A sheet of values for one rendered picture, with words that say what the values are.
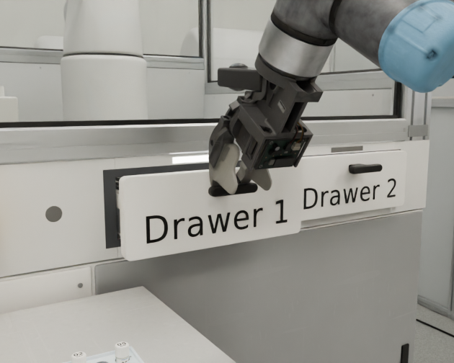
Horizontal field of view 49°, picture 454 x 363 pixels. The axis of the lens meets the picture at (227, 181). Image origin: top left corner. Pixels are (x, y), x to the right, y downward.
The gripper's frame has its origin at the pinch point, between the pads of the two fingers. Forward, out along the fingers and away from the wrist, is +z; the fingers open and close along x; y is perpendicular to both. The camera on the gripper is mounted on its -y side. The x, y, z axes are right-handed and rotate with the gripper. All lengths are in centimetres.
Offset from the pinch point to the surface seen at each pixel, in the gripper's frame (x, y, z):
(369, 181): 35.7, -3.7, 7.4
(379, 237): 41.2, 1.8, 18.2
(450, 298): 173, -19, 113
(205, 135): 1.8, -11.0, 0.7
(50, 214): -21.9, -5.1, 8.3
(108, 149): -13.8, -9.7, 1.4
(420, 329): 151, -13, 121
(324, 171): 24.5, -5.3, 5.1
